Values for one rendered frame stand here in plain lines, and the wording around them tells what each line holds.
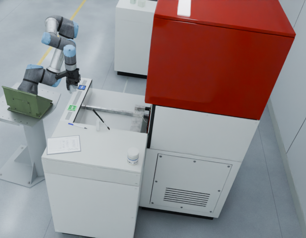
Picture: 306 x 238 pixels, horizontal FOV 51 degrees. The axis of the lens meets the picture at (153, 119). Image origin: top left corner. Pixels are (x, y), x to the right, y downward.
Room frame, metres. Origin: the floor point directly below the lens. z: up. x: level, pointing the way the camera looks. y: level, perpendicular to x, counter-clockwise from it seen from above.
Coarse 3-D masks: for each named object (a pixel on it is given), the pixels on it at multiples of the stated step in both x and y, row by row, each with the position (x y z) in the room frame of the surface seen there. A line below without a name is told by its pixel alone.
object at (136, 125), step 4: (132, 120) 1.81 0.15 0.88; (136, 120) 1.82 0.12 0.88; (140, 120) 1.82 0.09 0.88; (132, 124) 1.77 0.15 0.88; (136, 124) 1.77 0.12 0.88; (140, 124) 1.78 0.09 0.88; (132, 128) 1.72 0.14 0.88; (136, 128) 1.73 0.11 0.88; (140, 128) 1.73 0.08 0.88; (140, 132) 1.72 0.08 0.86
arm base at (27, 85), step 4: (24, 80) 1.93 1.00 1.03; (28, 80) 1.93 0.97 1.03; (20, 84) 1.92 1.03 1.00; (24, 84) 1.90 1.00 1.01; (28, 84) 1.91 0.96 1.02; (32, 84) 1.92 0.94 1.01; (36, 84) 1.95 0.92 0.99; (20, 88) 1.87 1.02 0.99; (24, 88) 1.87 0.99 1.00; (28, 88) 1.88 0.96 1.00; (32, 88) 1.90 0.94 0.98; (36, 88) 1.93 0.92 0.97; (28, 92) 1.86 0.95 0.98; (32, 92) 1.87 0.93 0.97; (36, 92) 1.91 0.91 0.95
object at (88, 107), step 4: (88, 108) 1.94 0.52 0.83; (92, 108) 1.93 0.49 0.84; (96, 108) 1.93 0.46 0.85; (100, 108) 1.94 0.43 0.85; (104, 108) 1.94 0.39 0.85; (108, 108) 1.95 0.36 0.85; (108, 112) 1.93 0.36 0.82; (112, 112) 1.93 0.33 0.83; (116, 112) 1.93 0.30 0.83; (120, 112) 1.93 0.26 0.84; (124, 112) 1.93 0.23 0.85; (128, 112) 1.93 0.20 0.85; (132, 112) 1.94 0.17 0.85; (144, 116) 1.93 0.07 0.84
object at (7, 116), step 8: (16, 88) 2.08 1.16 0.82; (40, 88) 2.12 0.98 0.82; (48, 96) 2.03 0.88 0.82; (56, 96) 2.05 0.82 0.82; (0, 104) 1.85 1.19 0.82; (56, 104) 1.95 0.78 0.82; (0, 112) 1.76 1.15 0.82; (8, 112) 1.78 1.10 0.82; (16, 112) 1.79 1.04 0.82; (48, 112) 1.84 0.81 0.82; (0, 120) 1.71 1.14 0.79; (8, 120) 1.69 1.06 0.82; (16, 120) 1.70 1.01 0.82; (24, 120) 1.71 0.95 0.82; (32, 120) 1.72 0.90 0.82; (40, 120) 1.74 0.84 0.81
